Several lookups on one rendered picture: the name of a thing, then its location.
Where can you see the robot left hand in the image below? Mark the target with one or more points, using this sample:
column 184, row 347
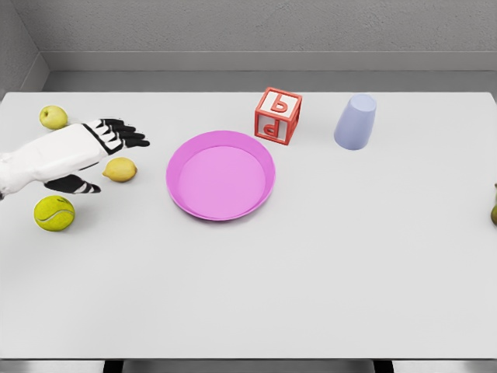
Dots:
column 66, row 149

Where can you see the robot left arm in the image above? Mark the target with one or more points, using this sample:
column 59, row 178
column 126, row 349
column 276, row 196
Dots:
column 13, row 171

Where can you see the yellow lemon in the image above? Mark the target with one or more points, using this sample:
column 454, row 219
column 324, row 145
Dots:
column 120, row 169

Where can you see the pink round plate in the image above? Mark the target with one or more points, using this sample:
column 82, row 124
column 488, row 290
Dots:
column 220, row 175

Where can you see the yellow-green apple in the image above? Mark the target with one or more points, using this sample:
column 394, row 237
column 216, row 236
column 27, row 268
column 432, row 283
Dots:
column 53, row 117

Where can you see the yellow-green tennis ball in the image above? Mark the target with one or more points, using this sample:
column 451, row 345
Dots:
column 54, row 213

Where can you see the red letter block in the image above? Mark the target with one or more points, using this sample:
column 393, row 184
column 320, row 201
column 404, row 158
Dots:
column 278, row 116

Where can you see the lavender cup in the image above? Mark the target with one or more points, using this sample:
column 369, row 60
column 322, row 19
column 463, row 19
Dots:
column 356, row 122

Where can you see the green pear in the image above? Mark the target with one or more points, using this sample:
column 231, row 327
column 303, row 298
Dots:
column 494, row 210

